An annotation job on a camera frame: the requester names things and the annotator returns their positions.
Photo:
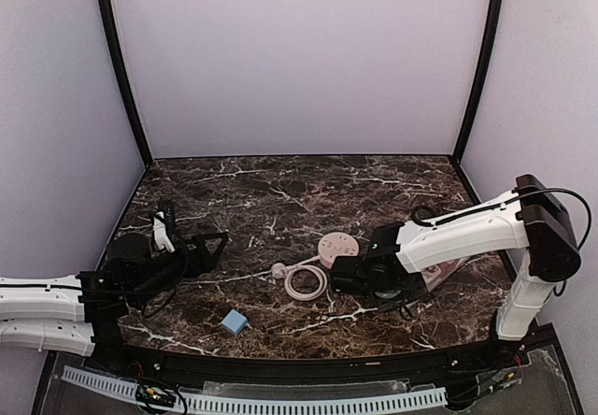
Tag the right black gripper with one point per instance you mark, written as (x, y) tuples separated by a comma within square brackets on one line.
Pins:
[(341, 282)]

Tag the white plug adapter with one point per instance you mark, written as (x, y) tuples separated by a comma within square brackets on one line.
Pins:
[(434, 275)]

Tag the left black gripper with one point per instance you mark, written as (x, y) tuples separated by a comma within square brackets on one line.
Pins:
[(188, 256)]

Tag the white multicolour power strip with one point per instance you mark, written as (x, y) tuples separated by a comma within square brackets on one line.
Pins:
[(455, 265)]

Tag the right black frame post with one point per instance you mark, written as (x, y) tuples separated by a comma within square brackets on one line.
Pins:
[(479, 79)]

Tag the black front rail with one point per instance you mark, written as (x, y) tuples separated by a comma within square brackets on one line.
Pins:
[(447, 365)]

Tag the black frame post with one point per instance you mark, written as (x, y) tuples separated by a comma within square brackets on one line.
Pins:
[(120, 72), (479, 79)]

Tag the pink round power socket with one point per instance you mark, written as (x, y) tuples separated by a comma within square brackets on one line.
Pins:
[(337, 244)]

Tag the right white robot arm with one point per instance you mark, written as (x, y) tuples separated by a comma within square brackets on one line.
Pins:
[(406, 260)]

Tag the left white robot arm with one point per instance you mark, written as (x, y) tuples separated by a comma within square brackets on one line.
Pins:
[(80, 313)]

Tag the white slotted cable duct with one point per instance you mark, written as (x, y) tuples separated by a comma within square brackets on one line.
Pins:
[(170, 401)]

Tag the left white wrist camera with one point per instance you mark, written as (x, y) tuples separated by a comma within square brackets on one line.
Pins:
[(164, 222)]

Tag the left black frame post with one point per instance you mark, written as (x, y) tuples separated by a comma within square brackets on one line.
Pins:
[(120, 72)]

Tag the blue plug adapter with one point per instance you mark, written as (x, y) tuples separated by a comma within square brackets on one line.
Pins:
[(234, 322)]

